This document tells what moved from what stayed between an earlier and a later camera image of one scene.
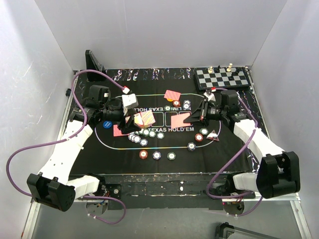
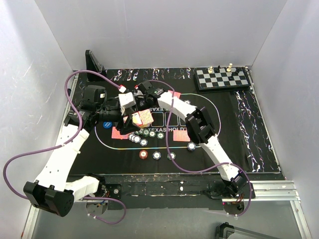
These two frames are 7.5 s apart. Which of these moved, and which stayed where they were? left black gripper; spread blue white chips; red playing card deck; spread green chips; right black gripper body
Moved: right black gripper body
Stayed: spread green chips; red playing card deck; spread blue white chips; left black gripper
